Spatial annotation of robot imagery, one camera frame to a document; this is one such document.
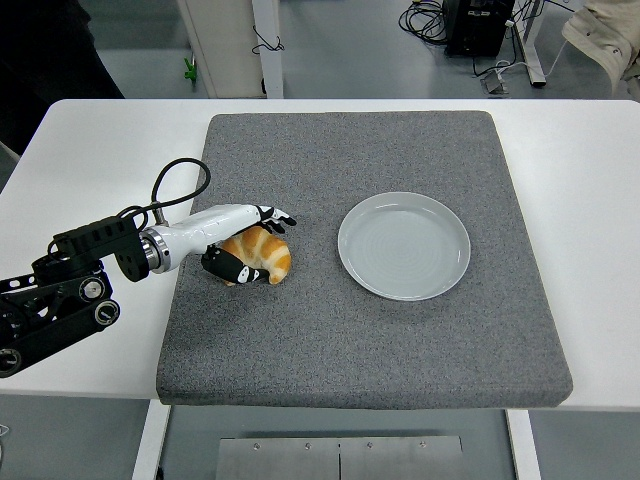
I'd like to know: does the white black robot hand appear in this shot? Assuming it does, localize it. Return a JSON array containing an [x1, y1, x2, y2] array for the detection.
[[160, 202, 298, 285]]

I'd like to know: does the golden croissant bread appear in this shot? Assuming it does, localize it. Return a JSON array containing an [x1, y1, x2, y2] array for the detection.
[[219, 225, 293, 287]]

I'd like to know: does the grey round plate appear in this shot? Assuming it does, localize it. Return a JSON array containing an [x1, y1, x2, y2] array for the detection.
[[337, 192, 472, 302]]

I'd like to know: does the grey metal plate with screws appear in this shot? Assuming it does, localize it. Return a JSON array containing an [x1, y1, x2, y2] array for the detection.
[[215, 435, 465, 480]]

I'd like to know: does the white metal desk leg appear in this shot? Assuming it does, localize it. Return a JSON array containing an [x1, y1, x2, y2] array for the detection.
[[251, 0, 285, 100]]

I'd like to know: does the white panel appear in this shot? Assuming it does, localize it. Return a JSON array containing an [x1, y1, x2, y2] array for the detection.
[[175, 0, 264, 99]]

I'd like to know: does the grey fabric mat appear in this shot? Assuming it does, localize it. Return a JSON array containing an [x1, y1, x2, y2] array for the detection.
[[155, 110, 574, 411]]

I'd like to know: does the white table leg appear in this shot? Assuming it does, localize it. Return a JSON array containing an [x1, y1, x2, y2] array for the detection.
[[505, 409, 544, 480], [130, 399, 172, 480]]

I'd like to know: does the person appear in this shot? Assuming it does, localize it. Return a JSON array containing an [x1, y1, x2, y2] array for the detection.
[[0, 0, 126, 156]]

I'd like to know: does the black computer box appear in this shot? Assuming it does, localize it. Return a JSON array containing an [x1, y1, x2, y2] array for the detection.
[[443, 0, 516, 57]]

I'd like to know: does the white desk leg with foot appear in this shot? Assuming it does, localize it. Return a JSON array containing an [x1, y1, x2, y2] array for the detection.
[[514, 0, 547, 89]]

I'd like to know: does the beige cloth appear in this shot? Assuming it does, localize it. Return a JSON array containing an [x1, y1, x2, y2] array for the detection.
[[560, 0, 640, 96]]

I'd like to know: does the thin black cable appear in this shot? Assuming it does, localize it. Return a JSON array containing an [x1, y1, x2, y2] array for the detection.
[[251, 24, 286, 55]]

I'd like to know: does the black cable bundle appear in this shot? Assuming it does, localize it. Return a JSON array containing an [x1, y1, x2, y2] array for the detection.
[[398, 0, 451, 47]]

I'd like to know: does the white cable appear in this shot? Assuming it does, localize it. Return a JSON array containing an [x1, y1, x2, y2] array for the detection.
[[494, 37, 571, 81]]

